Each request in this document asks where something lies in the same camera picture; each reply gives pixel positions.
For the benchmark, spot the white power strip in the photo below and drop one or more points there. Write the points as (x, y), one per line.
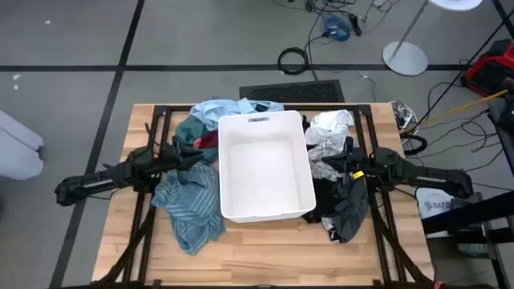
(405, 118)

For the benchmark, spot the black metal stand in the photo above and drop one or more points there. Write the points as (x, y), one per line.
(474, 212)

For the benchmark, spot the red garment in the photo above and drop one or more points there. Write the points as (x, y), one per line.
(209, 141)

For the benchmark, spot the black metal table frame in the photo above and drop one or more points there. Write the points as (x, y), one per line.
(159, 109)

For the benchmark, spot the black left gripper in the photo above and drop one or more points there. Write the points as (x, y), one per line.
(173, 157)

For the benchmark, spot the black garment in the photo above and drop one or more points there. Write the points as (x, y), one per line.
(321, 196)

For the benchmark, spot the teal striped shirt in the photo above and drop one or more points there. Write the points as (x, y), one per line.
(192, 204)

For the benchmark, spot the dark grey garment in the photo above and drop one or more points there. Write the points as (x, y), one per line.
(353, 212)

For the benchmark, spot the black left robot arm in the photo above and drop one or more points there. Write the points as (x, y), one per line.
(100, 182)

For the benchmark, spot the red and black case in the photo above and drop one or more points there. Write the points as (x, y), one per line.
(490, 70)

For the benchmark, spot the white floor lamp base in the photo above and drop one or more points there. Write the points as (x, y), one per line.
(405, 58)

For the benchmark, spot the white plastic bin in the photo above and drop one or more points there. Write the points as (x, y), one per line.
(265, 180)

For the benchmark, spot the white printed box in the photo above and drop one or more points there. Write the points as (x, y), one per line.
(433, 204)

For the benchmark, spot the white furniture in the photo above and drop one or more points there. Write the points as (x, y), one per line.
(20, 152)

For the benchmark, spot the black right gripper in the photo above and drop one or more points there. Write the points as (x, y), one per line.
(359, 162)

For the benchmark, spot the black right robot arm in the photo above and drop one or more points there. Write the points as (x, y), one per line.
(433, 178)

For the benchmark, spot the dark grey equipment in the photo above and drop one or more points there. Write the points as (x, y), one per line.
(507, 116)

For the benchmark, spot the light blue geometric print shirt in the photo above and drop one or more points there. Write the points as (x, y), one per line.
(213, 110)

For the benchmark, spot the yellow tag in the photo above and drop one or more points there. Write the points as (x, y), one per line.
(358, 175)

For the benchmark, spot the thin black pole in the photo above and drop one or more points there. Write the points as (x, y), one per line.
(488, 45)

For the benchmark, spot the black floor vent grate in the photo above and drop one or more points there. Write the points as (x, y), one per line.
(293, 92)

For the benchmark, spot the grey white leaf print garment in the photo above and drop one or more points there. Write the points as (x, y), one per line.
(321, 170)

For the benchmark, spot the small red object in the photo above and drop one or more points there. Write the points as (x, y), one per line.
(440, 285)

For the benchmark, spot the black power adapter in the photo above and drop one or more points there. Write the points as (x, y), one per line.
(355, 24)

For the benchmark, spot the dark teal dotted shirt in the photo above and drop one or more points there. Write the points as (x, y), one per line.
(190, 130)

